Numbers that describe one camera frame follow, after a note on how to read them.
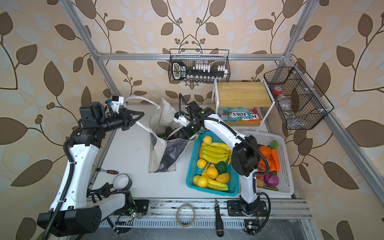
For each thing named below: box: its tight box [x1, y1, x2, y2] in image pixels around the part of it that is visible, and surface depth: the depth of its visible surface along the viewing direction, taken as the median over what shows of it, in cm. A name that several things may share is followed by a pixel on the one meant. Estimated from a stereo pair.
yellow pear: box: [203, 135, 213, 145], surface depth 92 cm
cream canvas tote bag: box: [123, 96, 198, 173], surface depth 84 cm
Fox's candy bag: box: [217, 107, 263, 123], surface depth 90 cm
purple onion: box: [264, 173, 280, 188], surface depth 79 cm
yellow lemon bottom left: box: [193, 175, 208, 188], surface depth 76 cm
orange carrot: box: [267, 148, 281, 173], surface depth 86 cm
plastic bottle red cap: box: [273, 86, 296, 119], surface depth 79 cm
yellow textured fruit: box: [205, 164, 219, 179], surface depth 82 cm
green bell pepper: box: [215, 161, 228, 174], surface depth 84 cm
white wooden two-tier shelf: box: [211, 78, 276, 132], surface depth 82 cm
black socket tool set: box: [172, 60, 228, 83], surface depth 86 cm
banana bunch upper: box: [202, 142, 232, 165], surface depth 90 cm
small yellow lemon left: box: [197, 158, 207, 169], surface depth 87 cm
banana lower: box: [202, 169, 229, 191], surface depth 79 cm
